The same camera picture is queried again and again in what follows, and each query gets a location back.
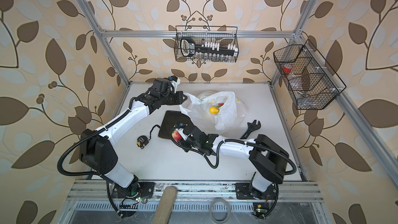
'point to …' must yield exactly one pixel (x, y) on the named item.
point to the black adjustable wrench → (252, 127)
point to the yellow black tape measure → (142, 140)
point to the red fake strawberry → (176, 135)
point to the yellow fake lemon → (213, 110)
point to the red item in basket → (287, 68)
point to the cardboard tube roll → (164, 212)
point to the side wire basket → (312, 82)
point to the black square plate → (170, 118)
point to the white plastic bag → (221, 110)
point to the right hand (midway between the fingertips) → (180, 139)
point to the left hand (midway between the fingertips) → (188, 95)
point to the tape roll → (227, 206)
